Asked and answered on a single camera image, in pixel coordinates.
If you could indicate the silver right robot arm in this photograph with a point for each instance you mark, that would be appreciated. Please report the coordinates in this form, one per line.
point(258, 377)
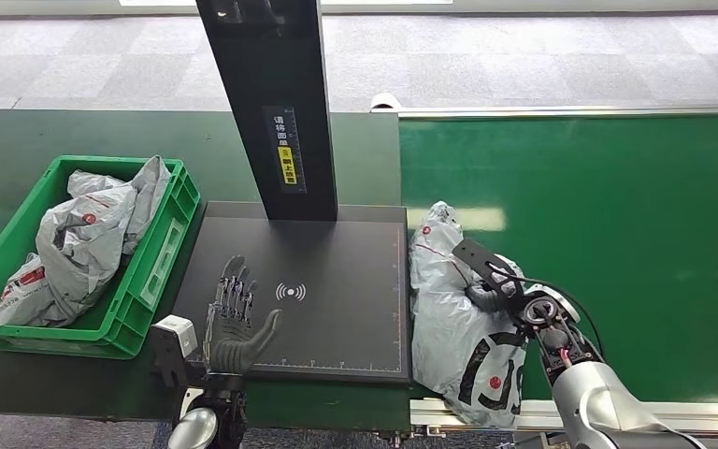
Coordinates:
point(594, 396)

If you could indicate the green plastic crate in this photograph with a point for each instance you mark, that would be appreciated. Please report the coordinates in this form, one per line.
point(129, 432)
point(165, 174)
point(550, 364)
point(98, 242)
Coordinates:
point(154, 266)

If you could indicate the grey poly mailer package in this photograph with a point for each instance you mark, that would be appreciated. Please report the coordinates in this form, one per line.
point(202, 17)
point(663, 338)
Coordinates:
point(446, 334)

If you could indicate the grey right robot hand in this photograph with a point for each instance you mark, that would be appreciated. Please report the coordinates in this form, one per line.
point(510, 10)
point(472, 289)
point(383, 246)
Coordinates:
point(486, 300)

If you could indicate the small crumpled grey mailer bag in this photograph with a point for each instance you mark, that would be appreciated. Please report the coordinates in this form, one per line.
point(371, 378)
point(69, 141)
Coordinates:
point(148, 192)

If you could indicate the large crumpled grey mailer bag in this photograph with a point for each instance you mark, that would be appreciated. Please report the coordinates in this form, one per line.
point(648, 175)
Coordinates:
point(80, 248)

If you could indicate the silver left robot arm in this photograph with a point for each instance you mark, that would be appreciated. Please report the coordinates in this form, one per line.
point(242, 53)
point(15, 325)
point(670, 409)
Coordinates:
point(201, 427)

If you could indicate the black right wrist camera bracket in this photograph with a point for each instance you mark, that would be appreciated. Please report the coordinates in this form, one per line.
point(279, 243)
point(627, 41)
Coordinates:
point(476, 254)

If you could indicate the green conveyor belt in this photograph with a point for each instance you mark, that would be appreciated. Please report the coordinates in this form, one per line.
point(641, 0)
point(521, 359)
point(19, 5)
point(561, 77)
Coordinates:
point(644, 186)

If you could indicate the black inbound scanner machine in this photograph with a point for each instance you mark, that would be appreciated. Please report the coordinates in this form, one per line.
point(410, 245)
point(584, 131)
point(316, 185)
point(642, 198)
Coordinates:
point(334, 322)

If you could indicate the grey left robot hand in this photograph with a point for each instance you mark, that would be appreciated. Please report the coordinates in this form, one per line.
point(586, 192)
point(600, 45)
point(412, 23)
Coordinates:
point(235, 353)

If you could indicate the white conveyor end cap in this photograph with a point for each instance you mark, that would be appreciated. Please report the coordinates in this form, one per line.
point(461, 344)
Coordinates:
point(385, 102)

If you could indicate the yellow warning label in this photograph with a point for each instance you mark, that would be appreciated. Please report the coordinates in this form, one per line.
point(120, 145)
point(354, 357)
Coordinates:
point(287, 165)

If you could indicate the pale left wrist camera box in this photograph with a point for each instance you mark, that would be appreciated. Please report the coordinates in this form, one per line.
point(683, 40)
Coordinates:
point(176, 338)

